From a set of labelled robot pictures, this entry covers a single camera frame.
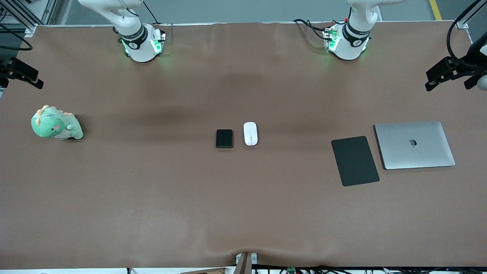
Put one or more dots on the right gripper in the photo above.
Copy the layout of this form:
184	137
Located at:
10	68

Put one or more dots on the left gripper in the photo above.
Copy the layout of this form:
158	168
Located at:
465	65

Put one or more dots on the white computer mouse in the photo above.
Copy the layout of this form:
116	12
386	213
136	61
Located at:
250	134

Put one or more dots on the black phone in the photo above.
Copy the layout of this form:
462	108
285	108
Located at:
224	138

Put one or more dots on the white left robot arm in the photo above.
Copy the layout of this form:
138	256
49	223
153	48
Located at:
348	47

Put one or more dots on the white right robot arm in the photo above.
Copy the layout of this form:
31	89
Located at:
137	49

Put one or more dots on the black mouse pad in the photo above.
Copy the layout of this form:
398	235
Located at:
355	161

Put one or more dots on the green dinosaur plush toy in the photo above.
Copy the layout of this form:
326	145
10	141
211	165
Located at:
51	125

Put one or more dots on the silver closed laptop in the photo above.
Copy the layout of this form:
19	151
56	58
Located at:
414	145

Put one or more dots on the brown table cover mat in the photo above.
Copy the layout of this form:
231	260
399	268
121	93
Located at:
243	209

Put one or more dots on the small green circuit board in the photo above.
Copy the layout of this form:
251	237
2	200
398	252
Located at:
292	270

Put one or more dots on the metal corner bracket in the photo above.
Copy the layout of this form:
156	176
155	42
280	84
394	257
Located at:
462	25

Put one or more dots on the aluminium frame structure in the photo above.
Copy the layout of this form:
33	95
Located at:
47	9

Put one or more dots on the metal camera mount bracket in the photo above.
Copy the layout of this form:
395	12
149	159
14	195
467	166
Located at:
243	264

